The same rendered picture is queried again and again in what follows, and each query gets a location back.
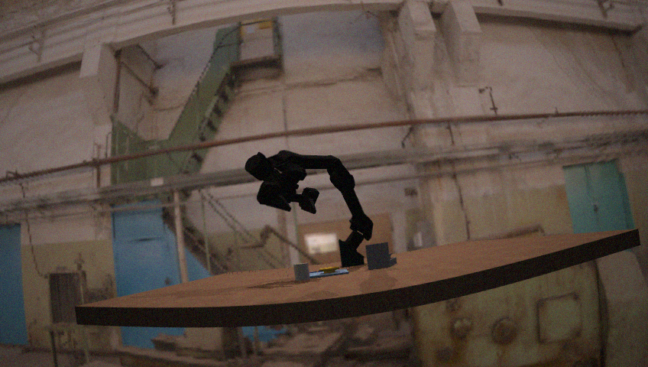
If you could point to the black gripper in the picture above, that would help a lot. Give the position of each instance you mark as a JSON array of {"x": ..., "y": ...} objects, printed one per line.
[{"x": 276, "y": 196}]

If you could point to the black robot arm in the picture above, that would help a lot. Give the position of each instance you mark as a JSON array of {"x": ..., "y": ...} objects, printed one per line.
[{"x": 292, "y": 167}]

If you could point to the yellow plate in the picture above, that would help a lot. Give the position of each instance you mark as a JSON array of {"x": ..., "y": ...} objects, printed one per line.
[{"x": 328, "y": 270}]

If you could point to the grey cylinder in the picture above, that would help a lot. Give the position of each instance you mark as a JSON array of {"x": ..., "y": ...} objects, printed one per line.
[{"x": 301, "y": 271}]

